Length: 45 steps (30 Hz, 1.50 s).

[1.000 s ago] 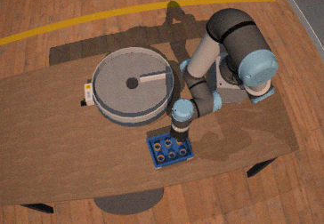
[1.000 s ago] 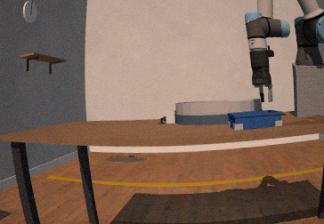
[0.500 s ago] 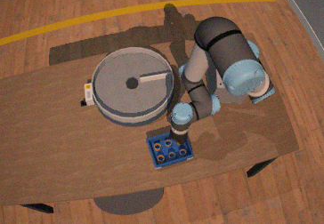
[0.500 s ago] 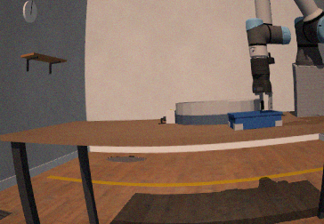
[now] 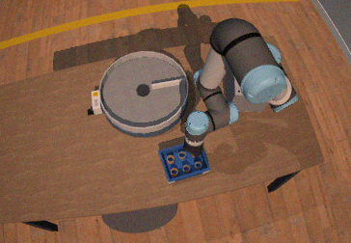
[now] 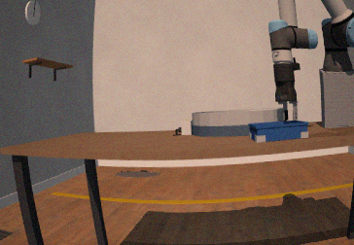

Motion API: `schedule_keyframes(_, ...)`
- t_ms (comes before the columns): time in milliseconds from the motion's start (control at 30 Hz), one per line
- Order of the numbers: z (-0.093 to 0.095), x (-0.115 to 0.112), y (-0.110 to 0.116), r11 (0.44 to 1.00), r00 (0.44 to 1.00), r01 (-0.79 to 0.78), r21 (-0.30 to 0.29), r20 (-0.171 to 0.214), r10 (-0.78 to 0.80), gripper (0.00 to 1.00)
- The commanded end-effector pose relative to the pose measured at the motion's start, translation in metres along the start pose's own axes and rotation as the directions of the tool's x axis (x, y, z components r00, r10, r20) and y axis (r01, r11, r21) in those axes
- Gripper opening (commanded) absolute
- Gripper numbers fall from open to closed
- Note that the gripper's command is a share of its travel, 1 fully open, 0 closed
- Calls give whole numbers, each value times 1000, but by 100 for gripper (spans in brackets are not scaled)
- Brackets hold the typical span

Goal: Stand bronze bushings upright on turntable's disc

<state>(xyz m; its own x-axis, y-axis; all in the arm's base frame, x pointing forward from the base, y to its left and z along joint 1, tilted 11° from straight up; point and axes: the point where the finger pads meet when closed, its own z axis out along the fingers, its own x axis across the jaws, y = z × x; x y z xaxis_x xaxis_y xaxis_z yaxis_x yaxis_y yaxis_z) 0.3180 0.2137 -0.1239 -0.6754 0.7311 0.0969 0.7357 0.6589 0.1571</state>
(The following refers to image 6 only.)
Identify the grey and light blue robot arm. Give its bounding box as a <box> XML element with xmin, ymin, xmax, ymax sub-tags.
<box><xmin>268</xmin><ymin>0</ymin><xmax>354</xmax><ymax>72</ymax></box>

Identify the grey round turntable disc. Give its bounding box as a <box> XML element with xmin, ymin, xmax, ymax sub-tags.
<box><xmin>175</xmin><ymin>108</ymin><xmax>285</xmax><ymax>137</ymax></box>

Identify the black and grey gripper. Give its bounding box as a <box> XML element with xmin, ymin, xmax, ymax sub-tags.
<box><xmin>272</xmin><ymin>50</ymin><xmax>301</xmax><ymax>121</ymax></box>

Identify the blue crate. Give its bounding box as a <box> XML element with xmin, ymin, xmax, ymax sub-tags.
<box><xmin>248</xmin><ymin>121</ymin><xmax>309</xmax><ymax>143</ymax></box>

